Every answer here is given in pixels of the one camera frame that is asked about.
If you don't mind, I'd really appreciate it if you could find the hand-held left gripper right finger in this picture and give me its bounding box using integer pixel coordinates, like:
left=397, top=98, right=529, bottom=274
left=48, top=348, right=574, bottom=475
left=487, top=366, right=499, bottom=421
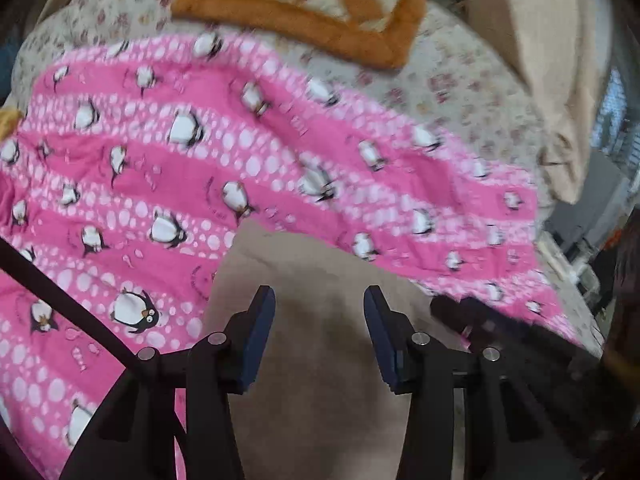
left=363, top=285, right=584, bottom=480

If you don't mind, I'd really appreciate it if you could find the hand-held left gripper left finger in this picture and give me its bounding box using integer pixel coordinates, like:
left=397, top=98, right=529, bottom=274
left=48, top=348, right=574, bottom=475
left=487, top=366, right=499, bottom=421
left=60, top=285, right=277, bottom=480

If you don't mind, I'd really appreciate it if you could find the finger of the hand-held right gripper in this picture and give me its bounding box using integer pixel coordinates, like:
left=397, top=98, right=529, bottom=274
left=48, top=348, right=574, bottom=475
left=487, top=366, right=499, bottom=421
left=429, top=294, right=483, bottom=337

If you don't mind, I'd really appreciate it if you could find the beige garment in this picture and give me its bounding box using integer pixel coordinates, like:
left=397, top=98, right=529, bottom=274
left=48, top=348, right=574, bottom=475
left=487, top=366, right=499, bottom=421
left=200, top=219, right=483, bottom=480

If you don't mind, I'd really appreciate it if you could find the grey furniture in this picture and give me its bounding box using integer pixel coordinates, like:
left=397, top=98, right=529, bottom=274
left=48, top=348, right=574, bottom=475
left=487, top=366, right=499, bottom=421
left=542, top=152, right=632, bottom=313

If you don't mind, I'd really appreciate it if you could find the pink penguin print blanket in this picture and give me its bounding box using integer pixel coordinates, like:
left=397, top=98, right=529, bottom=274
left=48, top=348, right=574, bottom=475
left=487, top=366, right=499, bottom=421
left=0, top=32, right=587, bottom=480

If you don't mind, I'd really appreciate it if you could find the floral bed sheet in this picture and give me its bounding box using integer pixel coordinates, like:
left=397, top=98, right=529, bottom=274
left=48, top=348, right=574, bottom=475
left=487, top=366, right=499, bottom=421
left=12, top=0, right=607, bottom=353

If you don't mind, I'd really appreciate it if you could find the beige fabric bundle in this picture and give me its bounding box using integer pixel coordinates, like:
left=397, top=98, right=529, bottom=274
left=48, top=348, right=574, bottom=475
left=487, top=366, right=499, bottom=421
left=459, top=0, right=607, bottom=206

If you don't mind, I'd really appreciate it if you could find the orange checked blanket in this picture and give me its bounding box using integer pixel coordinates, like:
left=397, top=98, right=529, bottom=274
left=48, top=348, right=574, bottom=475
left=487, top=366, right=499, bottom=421
left=171, top=0, right=429, bottom=71

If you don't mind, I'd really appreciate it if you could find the orange yellow cloth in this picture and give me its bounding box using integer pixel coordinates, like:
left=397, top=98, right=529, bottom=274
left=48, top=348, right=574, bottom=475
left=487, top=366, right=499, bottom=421
left=0, top=109, right=24, bottom=140

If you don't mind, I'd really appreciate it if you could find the black cable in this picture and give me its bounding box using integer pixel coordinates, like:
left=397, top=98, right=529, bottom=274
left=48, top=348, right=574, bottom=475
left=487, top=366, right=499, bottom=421
left=0, top=237, right=193, bottom=480

